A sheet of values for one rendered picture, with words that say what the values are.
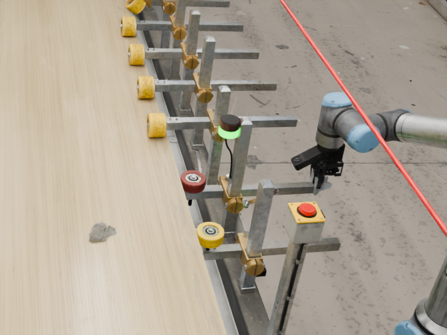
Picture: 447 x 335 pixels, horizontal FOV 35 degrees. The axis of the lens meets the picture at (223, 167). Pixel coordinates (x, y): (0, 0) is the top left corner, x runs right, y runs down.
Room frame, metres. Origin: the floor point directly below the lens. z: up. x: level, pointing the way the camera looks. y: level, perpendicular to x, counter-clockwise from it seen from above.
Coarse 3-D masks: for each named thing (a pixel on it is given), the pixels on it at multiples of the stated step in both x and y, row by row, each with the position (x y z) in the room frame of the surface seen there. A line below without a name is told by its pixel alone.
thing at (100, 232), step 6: (102, 222) 1.49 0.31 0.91; (96, 228) 1.46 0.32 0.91; (102, 228) 1.47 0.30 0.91; (108, 228) 1.46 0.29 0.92; (114, 228) 1.48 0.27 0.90; (90, 234) 1.44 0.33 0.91; (96, 234) 1.44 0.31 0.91; (102, 234) 1.45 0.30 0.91; (108, 234) 1.45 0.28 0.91; (114, 234) 1.46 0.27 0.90; (96, 240) 1.42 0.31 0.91; (102, 240) 1.43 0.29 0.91
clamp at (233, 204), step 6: (222, 180) 1.83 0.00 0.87; (222, 186) 1.80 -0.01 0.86; (222, 198) 1.79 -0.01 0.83; (228, 198) 1.74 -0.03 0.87; (234, 198) 1.74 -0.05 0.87; (240, 198) 1.75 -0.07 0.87; (228, 204) 1.73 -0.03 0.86; (234, 204) 1.73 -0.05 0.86; (240, 204) 1.73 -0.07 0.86; (228, 210) 1.72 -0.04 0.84; (234, 210) 1.73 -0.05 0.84; (240, 210) 1.73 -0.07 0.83
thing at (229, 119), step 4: (224, 116) 1.77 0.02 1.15; (228, 116) 1.77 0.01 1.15; (232, 116) 1.77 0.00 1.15; (236, 116) 1.78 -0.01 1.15; (224, 120) 1.74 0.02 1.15; (228, 120) 1.75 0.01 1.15; (232, 120) 1.75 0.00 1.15; (236, 120) 1.75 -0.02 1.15; (232, 124) 1.73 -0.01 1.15; (236, 140) 1.75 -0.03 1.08; (228, 148) 1.75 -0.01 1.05; (232, 160) 1.76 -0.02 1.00
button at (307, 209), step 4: (304, 204) 1.30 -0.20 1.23; (308, 204) 1.30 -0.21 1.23; (300, 208) 1.28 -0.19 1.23; (304, 208) 1.28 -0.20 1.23; (308, 208) 1.29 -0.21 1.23; (312, 208) 1.29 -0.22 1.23; (300, 212) 1.28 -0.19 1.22; (304, 212) 1.27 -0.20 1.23; (308, 212) 1.27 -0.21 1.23; (312, 212) 1.27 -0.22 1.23
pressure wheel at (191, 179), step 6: (186, 174) 1.78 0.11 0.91; (192, 174) 1.79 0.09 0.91; (198, 174) 1.79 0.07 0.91; (186, 180) 1.75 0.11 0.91; (192, 180) 1.76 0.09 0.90; (198, 180) 1.76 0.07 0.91; (204, 180) 1.76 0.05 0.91; (186, 186) 1.73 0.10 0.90; (192, 186) 1.73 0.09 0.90; (198, 186) 1.74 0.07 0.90; (204, 186) 1.76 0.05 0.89; (192, 192) 1.73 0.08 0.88; (198, 192) 1.74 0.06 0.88
